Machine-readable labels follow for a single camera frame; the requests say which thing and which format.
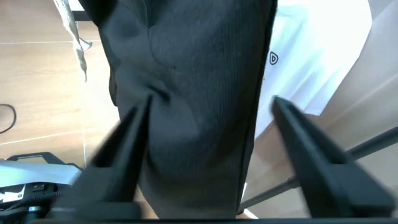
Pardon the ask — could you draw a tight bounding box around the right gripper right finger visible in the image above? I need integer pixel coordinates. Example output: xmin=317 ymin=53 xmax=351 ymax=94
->
xmin=271 ymin=95 xmax=397 ymax=218

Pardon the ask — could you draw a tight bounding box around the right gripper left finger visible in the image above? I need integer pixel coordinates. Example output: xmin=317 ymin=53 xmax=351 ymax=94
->
xmin=50 ymin=95 xmax=154 ymax=220

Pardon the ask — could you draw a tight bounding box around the white printed t-shirt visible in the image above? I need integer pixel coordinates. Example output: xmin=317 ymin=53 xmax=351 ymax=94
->
xmin=254 ymin=0 xmax=373 ymax=138

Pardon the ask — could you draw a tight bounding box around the black garment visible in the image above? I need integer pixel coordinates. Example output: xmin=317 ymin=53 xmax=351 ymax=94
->
xmin=53 ymin=0 xmax=279 ymax=220

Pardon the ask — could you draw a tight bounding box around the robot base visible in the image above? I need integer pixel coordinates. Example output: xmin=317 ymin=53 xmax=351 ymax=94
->
xmin=0 ymin=151 xmax=85 ymax=224

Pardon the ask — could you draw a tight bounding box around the black clothes rack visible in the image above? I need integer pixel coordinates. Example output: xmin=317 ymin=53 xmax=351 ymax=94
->
xmin=238 ymin=126 xmax=398 ymax=215

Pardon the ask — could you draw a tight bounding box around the black cable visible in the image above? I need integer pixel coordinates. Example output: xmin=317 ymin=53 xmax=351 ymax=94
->
xmin=0 ymin=103 xmax=17 ymax=134

